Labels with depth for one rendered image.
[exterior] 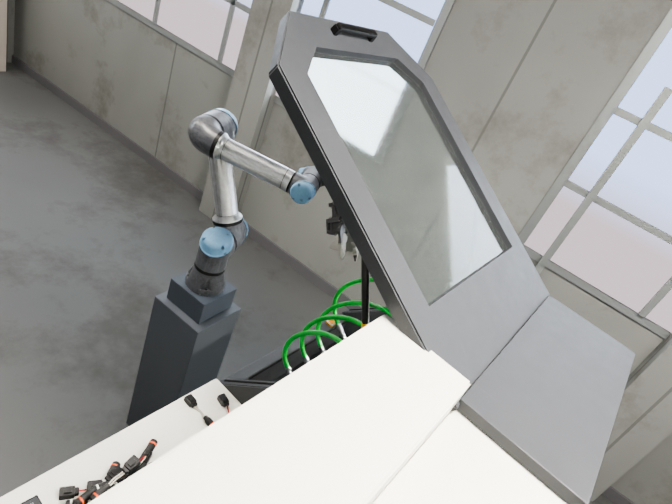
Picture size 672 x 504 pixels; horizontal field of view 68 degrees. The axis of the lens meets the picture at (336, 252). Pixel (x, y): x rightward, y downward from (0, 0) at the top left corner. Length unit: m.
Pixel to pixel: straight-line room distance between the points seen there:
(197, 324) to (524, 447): 1.28
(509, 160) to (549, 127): 0.27
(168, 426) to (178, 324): 0.64
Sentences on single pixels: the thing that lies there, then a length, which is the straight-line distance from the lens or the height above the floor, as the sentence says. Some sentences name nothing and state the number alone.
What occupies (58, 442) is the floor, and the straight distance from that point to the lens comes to 2.58.
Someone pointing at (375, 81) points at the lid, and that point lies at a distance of 1.44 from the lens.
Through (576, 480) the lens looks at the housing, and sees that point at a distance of 1.11.
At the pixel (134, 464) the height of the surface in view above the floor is 1.03.
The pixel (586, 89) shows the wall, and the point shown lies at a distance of 2.91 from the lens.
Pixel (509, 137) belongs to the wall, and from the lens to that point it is 2.98.
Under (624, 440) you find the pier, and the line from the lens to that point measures 3.38.
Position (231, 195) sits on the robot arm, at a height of 1.24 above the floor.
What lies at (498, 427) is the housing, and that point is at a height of 1.50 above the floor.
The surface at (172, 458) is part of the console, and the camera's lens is 0.71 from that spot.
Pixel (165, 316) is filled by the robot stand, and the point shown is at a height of 0.75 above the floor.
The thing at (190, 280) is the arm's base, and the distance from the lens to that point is 1.93.
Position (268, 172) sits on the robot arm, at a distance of 1.65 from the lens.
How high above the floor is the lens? 2.14
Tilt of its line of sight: 30 degrees down
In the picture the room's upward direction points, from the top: 24 degrees clockwise
